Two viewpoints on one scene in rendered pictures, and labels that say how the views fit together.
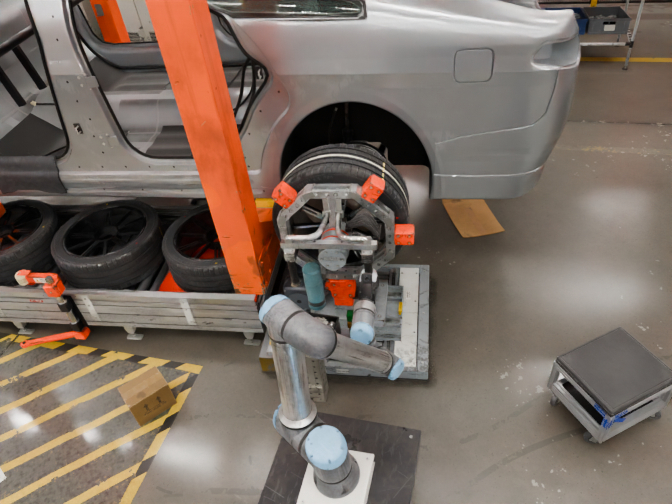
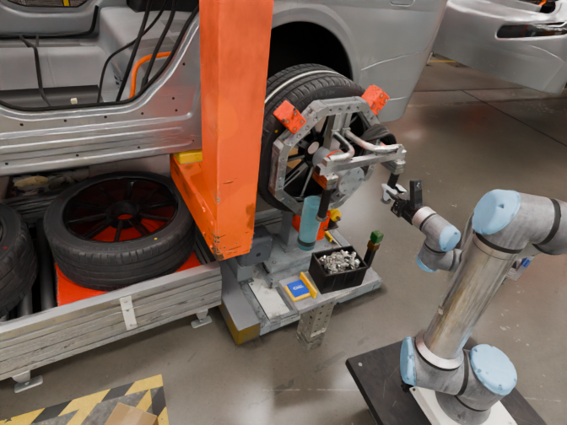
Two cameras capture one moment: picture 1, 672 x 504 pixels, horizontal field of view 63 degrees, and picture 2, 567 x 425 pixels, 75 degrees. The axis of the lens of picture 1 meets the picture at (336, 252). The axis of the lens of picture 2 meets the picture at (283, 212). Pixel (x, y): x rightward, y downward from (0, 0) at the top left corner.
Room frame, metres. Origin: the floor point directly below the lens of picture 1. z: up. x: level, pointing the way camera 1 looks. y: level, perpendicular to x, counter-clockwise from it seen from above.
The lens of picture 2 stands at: (1.11, 1.14, 1.65)
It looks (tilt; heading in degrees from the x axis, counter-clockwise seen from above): 38 degrees down; 314
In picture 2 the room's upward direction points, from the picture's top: 9 degrees clockwise
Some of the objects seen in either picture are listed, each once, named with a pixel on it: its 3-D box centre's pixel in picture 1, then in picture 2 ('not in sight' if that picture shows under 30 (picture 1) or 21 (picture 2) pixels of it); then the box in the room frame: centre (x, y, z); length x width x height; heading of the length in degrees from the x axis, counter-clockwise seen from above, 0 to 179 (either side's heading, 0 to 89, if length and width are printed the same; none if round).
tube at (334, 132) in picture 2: (307, 220); (333, 138); (1.89, 0.11, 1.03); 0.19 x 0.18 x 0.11; 168
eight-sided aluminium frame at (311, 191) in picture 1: (337, 234); (327, 160); (1.99, -0.02, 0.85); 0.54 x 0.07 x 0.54; 78
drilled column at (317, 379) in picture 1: (313, 370); (315, 315); (1.71, 0.19, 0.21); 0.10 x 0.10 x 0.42; 78
